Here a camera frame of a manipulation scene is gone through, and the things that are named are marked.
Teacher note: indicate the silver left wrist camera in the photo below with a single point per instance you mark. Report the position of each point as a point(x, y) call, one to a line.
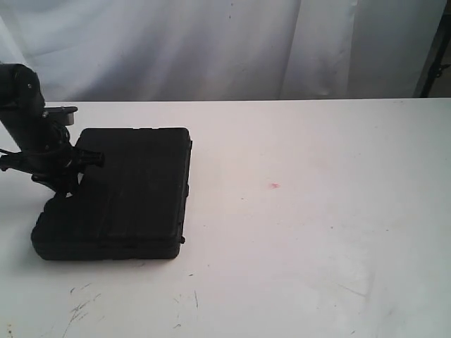
point(63, 115)

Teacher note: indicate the white backdrop cloth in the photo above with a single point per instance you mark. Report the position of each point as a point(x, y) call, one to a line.
point(220, 50)

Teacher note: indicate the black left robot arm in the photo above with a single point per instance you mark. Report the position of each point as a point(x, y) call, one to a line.
point(20, 88)

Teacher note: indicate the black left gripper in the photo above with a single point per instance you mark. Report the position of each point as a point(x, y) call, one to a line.
point(45, 144)

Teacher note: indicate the black tripod stand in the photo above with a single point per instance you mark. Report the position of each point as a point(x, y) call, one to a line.
point(437, 67)

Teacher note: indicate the black plastic tool case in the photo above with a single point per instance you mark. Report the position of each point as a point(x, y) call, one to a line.
point(133, 207)

